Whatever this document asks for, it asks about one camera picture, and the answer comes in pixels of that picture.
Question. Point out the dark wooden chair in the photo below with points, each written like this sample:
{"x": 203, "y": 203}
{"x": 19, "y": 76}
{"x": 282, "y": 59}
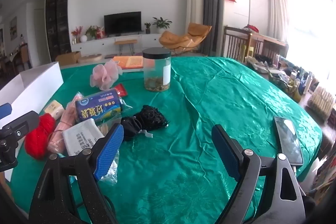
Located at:
{"x": 273, "y": 44}
{"x": 236, "y": 31}

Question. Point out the large green potted plant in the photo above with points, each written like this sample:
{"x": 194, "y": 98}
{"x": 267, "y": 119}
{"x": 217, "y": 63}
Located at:
{"x": 160, "y": 23}

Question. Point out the black mesh net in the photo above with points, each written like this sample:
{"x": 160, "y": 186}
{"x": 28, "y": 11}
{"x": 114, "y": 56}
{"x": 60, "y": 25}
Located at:
{"x": 151, "y": 116}

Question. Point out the red packet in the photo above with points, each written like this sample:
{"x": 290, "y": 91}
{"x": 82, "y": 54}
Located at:
{"x": 121, "y": 90}

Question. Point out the white cardboard box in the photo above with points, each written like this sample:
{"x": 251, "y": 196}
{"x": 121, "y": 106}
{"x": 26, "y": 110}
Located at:
{"x": 34, "y": 82}

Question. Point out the beige oval floor cushion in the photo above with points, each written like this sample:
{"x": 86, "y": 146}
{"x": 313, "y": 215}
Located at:
{"x": 89, "y": 58}

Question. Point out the brown cardboard box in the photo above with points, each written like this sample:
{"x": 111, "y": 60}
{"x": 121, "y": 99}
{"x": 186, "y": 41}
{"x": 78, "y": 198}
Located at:
{"x": 68, "y": 58}

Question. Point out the smartphone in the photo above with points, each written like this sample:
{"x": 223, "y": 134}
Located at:
{"x": 288, "y": 140}

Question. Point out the pink plastic bag bundle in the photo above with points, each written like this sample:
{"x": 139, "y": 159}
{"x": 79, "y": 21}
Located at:
{"x": 63, "y": 121}

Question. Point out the green plant red wrapping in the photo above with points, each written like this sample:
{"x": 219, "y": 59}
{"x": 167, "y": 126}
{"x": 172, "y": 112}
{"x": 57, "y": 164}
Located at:
{"x": 92, "y": 30}

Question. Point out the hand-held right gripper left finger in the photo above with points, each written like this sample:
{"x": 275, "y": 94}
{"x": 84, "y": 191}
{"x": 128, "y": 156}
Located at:
{"x": 110, "y": 150}

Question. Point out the white wet wipes pack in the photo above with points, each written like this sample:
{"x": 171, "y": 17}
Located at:
{"x": 78, "y": 137}

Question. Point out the green tablecloth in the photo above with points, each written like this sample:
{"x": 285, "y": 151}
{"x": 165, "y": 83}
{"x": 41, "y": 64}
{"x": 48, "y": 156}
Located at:
{"x": 183, "y": 134}

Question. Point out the red flowers in vase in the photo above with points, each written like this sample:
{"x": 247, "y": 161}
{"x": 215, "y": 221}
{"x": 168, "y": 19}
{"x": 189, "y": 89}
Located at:
{"x": 77, "y": 32}

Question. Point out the framed wall painting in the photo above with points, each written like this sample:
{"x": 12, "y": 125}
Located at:
{"x": 13, "y": 28}

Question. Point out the white curtain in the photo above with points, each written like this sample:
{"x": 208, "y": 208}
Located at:
{"x": 279, "y": 3}

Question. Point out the small potted plant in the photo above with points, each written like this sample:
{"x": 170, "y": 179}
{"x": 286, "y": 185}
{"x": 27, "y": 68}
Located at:
{"x": 147, "y": 28}

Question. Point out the white tower air conditioner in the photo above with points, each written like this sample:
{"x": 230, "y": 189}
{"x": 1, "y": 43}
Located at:
{"x": 194, "y": 3}

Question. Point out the yellow boxed pack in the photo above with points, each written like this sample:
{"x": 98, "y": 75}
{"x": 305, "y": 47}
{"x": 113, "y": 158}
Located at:
{"x": 53, "y": 108}

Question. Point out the wooden dining chair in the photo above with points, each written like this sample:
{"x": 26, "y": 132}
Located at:
{"x": 25, "y": 56}

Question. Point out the blue garbage bag roll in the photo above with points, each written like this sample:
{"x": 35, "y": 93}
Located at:
{"x": 97, "y": 106}

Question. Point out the orange book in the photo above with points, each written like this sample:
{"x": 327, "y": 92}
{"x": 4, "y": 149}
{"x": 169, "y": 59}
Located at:
{"x": 131, "y": 61}

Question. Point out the orange lounge chair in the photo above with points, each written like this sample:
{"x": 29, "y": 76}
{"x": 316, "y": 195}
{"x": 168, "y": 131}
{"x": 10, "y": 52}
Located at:
{"x": 189, "y": 35}

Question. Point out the red yarn ball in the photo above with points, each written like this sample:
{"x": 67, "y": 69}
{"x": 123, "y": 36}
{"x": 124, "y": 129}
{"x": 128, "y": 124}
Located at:
{"x": 36, "y": 140}

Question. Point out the grey curtain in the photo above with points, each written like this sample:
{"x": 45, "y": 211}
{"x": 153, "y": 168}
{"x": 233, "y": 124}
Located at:
{"x": 210, "y": 3}

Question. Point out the clear jar black lid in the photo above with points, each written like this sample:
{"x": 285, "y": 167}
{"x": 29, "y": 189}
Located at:
{"x": 156, "y": 71}

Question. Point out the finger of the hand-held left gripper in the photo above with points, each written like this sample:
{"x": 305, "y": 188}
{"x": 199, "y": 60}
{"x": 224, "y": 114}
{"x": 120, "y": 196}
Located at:
{"x": 23, "y": 123}
{"x": 5, "y": 111}

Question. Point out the dark glass display cabinet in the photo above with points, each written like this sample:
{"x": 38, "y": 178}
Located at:
{"x": 56, "y": 16}

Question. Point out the pile of side table clutter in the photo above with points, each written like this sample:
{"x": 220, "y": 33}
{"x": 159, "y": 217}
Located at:
{"x": 294, "y": 79}

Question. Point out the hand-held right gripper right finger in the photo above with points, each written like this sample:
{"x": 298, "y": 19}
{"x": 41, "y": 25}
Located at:
{"x": 225, "y": 153}

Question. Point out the pink mesh bath pouf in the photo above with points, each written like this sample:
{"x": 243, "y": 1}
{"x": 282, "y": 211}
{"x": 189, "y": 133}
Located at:
{"x": 105, "y": 74}

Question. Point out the wooden stool metal legs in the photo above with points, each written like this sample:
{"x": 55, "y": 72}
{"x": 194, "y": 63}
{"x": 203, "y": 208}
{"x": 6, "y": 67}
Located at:
{"x": 126, "y": 42}

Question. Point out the white round vase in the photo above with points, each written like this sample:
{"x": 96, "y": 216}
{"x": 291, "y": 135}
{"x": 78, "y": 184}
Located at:
{"x": 83, "y": 38}

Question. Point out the white television cabinet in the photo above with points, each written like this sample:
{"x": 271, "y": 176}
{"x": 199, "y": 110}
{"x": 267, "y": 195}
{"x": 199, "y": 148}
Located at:
{"x": 105, "y": 44}

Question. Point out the tan plastic bag bundle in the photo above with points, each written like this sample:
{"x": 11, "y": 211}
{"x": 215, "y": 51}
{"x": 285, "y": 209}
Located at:
{"x": 105, "y": 129}

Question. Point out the black television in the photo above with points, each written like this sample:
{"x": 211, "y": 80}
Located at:
{"x": 122, "y": 23}

